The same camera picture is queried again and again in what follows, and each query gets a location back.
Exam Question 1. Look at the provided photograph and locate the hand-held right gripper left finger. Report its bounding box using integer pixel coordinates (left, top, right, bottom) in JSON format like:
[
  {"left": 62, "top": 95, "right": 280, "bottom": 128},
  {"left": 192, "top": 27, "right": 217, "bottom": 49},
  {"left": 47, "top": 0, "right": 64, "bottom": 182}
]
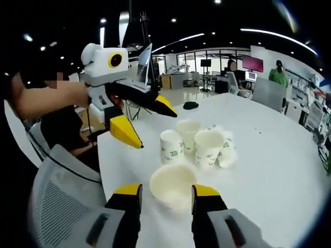
[{"left": 68, "top": 182, "right": 143, "bottom": 248}]

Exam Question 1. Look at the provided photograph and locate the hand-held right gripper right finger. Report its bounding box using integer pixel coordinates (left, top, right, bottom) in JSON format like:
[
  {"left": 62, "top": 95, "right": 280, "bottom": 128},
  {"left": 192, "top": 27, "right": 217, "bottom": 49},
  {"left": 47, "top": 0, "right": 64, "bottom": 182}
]
[{"left": 191, "top": 183, "right": 269, "bottom": 248}]

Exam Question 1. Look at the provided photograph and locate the white paper cup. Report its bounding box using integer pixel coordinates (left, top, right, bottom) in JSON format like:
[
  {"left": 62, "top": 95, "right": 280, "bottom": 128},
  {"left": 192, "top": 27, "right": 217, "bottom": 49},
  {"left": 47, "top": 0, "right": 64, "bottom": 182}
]
[
  {"left": 149, "top": 164, "right": 197, "bottom": 211},
  {"left": 218, "top": 130, "right": 235, "bottom": 168},
  {"left": 193, "top": 129, "right": 224, "bottom": 172},
  {"left": 176, "top": 119, "right": 202, "bottom": 153},
  {"left": 160, "top": 130, "right": 185, "bottom": 165}
]

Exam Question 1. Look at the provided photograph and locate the person's left hand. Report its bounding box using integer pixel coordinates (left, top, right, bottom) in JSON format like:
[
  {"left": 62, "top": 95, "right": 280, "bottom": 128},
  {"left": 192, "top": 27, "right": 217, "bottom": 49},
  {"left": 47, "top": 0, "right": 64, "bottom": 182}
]
[{"left": 111, "top": 94, "right": 125, "bottom": 108}]

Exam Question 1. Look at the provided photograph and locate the wood and grey counter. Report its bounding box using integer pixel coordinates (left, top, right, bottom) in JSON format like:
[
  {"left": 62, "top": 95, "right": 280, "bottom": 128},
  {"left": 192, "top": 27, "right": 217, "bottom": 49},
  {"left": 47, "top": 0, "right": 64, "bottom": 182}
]
[{"left": 159, "top": 74, "right": 182, "bottom": 90}]

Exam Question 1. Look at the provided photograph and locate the white laptop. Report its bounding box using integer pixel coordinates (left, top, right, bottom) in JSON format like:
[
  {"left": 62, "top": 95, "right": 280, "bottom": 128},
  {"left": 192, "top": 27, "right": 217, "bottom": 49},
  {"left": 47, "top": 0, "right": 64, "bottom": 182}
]
[{"left": 124, "top": 43, "right": 154, "bottom": 91}]

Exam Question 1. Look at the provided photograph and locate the hanging softbox light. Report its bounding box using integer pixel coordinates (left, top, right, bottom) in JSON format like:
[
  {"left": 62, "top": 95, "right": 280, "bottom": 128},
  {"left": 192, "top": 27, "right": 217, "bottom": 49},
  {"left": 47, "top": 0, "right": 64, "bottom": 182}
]
[{"left": 118, "top": 0, "right": 142, "bottom": 49}]

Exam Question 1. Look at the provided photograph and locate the grey mesh office chair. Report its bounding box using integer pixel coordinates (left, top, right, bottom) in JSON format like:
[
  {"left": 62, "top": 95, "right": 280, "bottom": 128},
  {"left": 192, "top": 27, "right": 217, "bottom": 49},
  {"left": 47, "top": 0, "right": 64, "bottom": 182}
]
[{"left": 28, "top": 144, "right": 125, "bottom": 248}]

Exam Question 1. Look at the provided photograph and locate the black tripod stand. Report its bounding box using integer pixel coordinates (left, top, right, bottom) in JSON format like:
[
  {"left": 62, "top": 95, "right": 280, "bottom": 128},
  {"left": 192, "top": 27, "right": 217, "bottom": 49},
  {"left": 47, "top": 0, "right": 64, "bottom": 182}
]
[{"left": 138, "top": 11, "right": 161, "bottom": 91}]

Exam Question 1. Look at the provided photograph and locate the black monitor on stand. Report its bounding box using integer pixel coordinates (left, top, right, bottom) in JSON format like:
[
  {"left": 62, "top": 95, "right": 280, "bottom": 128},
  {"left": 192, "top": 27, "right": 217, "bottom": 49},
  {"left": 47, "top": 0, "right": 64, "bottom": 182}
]
[{"left": 200, "top": 58, "right": 212, "bottom": 92}]

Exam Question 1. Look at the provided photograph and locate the white office chair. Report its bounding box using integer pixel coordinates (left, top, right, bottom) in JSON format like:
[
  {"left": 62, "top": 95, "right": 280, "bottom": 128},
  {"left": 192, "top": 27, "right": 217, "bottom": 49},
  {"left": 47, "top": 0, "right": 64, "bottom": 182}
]
[{"left": 227, "top": 71, "right": 253, "bottom": 99}]

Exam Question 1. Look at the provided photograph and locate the pink screen monitor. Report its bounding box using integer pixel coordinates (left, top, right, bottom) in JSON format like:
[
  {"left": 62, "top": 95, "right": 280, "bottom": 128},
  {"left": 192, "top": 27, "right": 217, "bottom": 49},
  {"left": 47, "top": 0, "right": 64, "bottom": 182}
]
[{"left": 242, "top": 55, "right": 264, "bottom": 73}]

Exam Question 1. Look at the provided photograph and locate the grey chair back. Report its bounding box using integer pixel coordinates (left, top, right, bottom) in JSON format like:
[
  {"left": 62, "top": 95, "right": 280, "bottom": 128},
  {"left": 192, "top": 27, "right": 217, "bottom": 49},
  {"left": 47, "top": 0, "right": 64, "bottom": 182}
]
[{"left": 252, "top": 76, "right": 287, "bottom": 113}]

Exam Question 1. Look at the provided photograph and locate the curved ceiling strip light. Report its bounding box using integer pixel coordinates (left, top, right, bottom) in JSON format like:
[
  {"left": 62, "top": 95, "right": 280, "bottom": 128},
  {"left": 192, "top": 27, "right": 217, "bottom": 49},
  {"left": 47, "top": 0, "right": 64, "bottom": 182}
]
[{"left": 240, "top": 27, "right": 318, "bottom": 55}]

